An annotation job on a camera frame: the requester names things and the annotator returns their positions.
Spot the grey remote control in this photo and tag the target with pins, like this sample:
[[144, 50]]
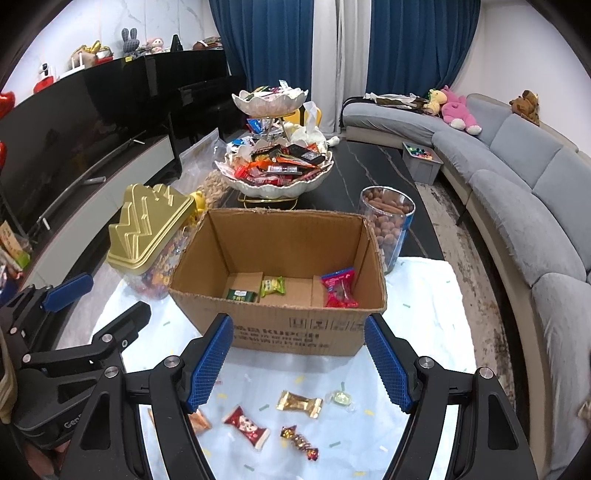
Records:
[[94, 180]]

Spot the white wooden frame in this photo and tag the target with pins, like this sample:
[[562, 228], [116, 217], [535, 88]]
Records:
[[76, 65]]

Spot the red heart balloon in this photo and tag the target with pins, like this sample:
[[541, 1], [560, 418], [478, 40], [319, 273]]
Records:
[[4, 104], [2, 154]]

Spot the pile of cloth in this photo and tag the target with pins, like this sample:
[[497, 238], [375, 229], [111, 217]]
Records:
[[395, 101]]

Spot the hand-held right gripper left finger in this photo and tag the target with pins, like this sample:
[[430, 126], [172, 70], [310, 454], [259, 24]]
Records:
[[207, 364]]

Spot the white sheer curtain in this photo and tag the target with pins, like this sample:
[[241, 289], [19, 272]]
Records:
[[341, 60]]

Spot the brown items on piano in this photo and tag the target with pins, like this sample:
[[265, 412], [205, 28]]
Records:
[[207, 44]]

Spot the pink plush toy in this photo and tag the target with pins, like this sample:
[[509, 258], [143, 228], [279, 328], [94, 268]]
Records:
[[459, 110]]

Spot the red round ornament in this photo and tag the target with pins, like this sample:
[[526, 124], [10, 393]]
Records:
[[44, 86]]

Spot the black curved television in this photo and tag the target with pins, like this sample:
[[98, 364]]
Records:
[[60, 138]]

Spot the small yellow chair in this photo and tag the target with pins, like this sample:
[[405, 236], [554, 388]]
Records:
[[314, 117]]

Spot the grey storage bin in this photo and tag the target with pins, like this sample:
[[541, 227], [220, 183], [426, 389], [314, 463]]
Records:
[[422, 166]]

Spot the red snack packet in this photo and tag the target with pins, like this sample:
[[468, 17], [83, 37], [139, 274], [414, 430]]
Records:
[[245, 427]]

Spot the grey bunny plush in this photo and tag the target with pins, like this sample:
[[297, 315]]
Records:
[[130, 42]]

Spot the black upright piano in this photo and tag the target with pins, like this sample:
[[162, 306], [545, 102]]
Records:
[[194, 74]]

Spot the yellow duck toy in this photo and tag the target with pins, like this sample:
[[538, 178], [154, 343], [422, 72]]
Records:
[[199, 203]]

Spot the orange snack packet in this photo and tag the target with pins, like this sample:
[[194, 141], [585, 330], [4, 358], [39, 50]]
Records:
[[199, 421]]

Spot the black metronome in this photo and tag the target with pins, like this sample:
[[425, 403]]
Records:
[[177, 44]]

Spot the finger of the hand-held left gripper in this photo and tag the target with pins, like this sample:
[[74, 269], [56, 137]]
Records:
[[117, 330], [69, 291]]

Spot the clear plastic bag of nuts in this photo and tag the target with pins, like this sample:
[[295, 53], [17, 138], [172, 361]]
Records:
[[214, 184]]

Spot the light blue patterned cloth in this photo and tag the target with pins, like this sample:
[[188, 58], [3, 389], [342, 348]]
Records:
[[434, 295]]

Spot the grey mottled rug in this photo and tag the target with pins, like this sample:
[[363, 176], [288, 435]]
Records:
[[471, 277]]

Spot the small red box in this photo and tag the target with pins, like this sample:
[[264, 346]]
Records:
[[104, 55]]

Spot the pile of pale wrapped snacks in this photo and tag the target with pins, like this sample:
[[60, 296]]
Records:
[[270, 94]]

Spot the dark foil candy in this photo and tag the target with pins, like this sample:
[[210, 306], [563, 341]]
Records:
[[299, 442]]

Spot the small white toy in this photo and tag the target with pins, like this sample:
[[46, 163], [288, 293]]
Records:
[[333, 141]]

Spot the small light green snack packet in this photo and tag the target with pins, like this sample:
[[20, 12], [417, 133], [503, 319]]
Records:
[[273, 286]]

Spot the gold snack packet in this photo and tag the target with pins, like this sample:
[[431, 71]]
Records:
[[299, 403]]

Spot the yellow plush toy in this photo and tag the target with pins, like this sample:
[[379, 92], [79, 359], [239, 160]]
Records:
[[434, 101]]

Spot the brown plush toy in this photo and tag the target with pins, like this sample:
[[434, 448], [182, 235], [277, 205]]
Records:
[[525, 106]]

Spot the white tiered snack stand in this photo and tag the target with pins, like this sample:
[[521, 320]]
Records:
[[277, 187]]

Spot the clear jar of brown nuts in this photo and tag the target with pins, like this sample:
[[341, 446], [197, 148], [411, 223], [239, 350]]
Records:
[[385, 221]]

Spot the white security camera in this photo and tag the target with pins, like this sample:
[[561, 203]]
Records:
[[45, 69]]

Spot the clear candy box gold lid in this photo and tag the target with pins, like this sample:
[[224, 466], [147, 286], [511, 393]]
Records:
[[147, 226]]

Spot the large dark green snack packet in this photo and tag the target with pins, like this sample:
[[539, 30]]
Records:
[[241, 294]]

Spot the pile of colourful packets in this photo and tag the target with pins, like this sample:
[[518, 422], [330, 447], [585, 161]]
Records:
[[7, 279]]

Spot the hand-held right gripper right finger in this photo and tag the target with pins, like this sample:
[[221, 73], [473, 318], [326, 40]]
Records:
[[388, 364]]

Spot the grey sectional sofa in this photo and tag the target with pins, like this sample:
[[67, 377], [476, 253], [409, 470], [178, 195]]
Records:
[[531, 217]]

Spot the brown cardboard box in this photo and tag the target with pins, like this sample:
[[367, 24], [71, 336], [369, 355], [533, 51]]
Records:
[[295, 332]]

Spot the pile of red wrapped snacks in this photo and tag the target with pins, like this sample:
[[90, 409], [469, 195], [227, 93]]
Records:
[[277, 164]]

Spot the red candy bag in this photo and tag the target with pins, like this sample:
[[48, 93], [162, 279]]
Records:
[[340, 288]]

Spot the blue curtain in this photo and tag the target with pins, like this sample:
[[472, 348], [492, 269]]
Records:
[[263, 46], [420, 46]]

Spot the small pale green candy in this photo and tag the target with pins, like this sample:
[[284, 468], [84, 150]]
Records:
[[340, 397]]

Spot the gold foil balloon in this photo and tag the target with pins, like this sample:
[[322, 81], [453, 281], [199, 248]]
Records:
[[90, 48]]

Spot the pink pig plush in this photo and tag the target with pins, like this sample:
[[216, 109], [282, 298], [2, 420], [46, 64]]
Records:
[[154, 45]]

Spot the grey television cabinet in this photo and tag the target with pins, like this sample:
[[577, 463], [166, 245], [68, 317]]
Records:
[[138, 159]]

